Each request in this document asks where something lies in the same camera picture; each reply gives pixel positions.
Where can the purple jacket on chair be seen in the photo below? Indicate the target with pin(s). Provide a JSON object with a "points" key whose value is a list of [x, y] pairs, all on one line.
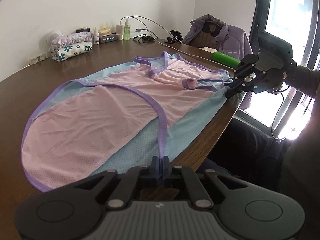
{"points": [[211, 32]]}

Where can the white power strip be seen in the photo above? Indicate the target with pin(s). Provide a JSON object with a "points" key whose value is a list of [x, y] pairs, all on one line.
{"points": [[39, 58]]}

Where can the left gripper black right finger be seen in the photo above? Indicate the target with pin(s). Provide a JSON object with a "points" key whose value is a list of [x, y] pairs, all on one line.
{"points": [[206, 188]]}

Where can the green cylindrical case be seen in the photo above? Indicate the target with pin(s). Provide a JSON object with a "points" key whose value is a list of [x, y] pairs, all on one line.
{"points": [[225, 59]]}

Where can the person's right hand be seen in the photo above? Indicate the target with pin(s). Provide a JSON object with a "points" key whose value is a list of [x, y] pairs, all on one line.
{"points": [[279, 88]]}

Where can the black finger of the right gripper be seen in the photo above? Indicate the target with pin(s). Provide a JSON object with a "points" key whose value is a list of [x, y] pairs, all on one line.
{"points": [[240, 85], [247, 67]]}

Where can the dark green labelled box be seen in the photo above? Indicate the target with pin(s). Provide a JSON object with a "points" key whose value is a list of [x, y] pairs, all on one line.
{"points": [[108, 38]]}

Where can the pink floral folded cloth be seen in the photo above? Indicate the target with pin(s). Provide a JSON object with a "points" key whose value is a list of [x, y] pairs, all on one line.
{"points": [[73, 38]]}

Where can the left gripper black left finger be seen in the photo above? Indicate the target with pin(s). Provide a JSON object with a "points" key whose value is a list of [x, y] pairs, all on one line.
{"points": [[115, 191]]}

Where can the person's right forearm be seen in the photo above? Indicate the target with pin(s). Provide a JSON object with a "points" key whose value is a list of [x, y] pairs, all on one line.
{"points": [[304, 80]]}

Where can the white teal floral folded cloth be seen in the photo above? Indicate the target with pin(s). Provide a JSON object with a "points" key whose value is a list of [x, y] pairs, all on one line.
{"points": [[72, 50]]}

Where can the pink blue purple mesh garment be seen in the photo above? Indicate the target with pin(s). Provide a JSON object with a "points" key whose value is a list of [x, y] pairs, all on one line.
{"points": [[120, 117]]}

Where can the white round lamp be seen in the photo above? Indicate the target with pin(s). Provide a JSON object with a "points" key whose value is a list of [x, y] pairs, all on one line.
{"points": [[53, 35]]}

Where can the small white dropper bottle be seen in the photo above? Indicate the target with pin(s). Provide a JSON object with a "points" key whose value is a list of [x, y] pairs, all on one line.
{"points": [[96, 37]]}

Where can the green liquid bottle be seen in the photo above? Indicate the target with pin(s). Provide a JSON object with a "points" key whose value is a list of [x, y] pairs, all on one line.
{"points": [[127, 30]]}

